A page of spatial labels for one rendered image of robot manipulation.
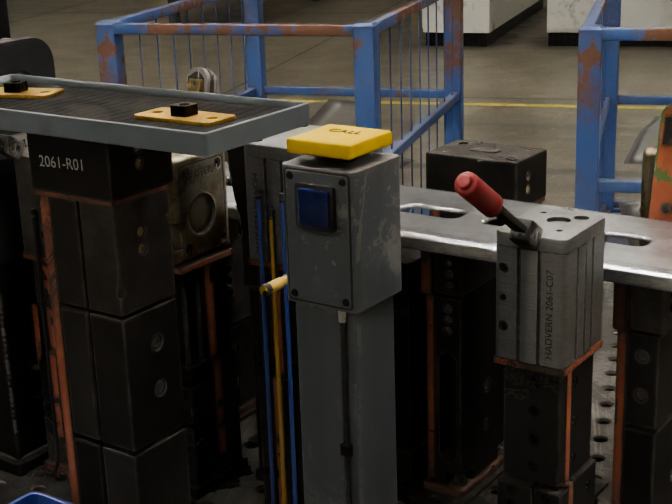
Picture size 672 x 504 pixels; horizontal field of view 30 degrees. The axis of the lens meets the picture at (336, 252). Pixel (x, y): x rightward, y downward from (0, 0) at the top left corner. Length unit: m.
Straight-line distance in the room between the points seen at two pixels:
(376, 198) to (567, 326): 0.21
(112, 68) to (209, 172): 2.27
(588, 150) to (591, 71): 0.20
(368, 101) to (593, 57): 0.60
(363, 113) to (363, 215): 2.39
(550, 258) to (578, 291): 0.05
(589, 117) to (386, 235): 2.23
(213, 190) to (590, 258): 0.43
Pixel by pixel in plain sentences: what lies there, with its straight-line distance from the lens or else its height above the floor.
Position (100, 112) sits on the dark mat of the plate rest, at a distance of 1.10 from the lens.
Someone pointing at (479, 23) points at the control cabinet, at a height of 0.17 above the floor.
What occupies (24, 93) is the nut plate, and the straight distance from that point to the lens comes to 1.21.
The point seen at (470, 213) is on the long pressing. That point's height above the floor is 1.00.
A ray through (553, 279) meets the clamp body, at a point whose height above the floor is 1.02.
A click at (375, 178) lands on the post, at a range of 0.95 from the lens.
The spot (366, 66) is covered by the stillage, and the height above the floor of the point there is 0.84.
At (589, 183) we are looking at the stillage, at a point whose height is 0.56.
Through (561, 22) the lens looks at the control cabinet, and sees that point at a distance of 9.31.
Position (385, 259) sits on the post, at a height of 1.06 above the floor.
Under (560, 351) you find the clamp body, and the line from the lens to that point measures 1.07.
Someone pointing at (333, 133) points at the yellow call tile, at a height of 1.16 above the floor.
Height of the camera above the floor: 1.36
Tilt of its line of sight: 17 degrees down
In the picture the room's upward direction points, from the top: 2 degrees counter-clockwise
